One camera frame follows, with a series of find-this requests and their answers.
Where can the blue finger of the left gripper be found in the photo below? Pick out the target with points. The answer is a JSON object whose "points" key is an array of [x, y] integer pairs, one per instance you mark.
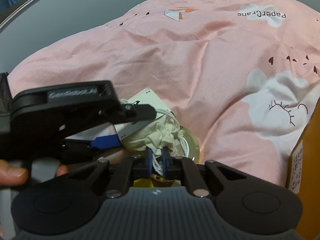
{"points": [[135, 113], [106, 142]]}

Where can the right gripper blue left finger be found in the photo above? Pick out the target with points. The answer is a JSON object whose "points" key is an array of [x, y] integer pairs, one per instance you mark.
{"points": [[148, 162]]}

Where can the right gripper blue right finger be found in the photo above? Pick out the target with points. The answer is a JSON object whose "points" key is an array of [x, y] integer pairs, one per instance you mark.
{"points": [[166, 160]]}

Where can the cream cloth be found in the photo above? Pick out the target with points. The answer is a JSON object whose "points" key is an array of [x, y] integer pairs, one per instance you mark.
{"points": [[164, 131]]}

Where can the round silver tin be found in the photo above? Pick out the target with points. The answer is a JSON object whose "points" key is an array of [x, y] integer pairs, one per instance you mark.
{"points": [[191, 146]]}

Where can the white card box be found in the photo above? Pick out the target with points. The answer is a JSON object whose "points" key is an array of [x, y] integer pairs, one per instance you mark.
{"points": [[144, 97]]}

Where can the gold rectangular box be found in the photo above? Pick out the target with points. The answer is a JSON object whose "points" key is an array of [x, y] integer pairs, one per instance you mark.
{"points": [[155, 181]]}

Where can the person's left hand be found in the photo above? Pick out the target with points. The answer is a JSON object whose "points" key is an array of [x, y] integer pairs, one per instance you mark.
{"points": [[11, 175]]}

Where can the pink cloud-print duvet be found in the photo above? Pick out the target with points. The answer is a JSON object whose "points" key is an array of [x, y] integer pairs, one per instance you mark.
{"points": [[241, 75]]}

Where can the orange cardboard box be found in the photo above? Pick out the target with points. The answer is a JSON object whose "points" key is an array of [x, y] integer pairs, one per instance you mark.
{"points": [[303, 177]]}

